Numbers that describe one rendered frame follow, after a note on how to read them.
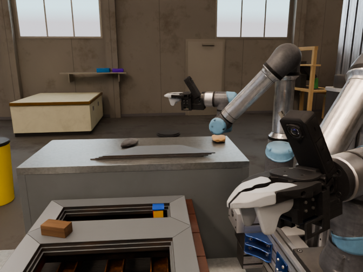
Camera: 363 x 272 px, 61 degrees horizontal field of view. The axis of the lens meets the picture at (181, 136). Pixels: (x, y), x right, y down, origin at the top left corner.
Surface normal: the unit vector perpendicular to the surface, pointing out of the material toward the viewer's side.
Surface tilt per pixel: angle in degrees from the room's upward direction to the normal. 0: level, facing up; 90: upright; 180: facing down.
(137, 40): 90
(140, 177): 90
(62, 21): 90
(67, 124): 90
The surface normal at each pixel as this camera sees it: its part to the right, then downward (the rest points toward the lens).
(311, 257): 0.00, -0.97
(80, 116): 0.11, 0.24
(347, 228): -0.80, 0.15
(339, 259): -0.76, -0.15
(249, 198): -0.14, -0.64
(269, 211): 0.48, 0.07
